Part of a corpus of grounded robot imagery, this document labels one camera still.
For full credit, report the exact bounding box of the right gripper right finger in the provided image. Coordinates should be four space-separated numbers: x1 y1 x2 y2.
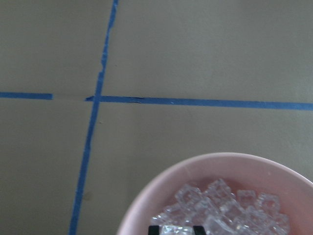
193 226 205 235

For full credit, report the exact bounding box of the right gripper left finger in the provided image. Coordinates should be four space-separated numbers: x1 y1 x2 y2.
148 225 159 235

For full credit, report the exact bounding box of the clear ice cubes pile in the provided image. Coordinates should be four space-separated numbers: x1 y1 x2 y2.
150 179 291 235

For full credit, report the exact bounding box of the pink bowl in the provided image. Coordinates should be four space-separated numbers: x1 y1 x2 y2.
117 153 313 235

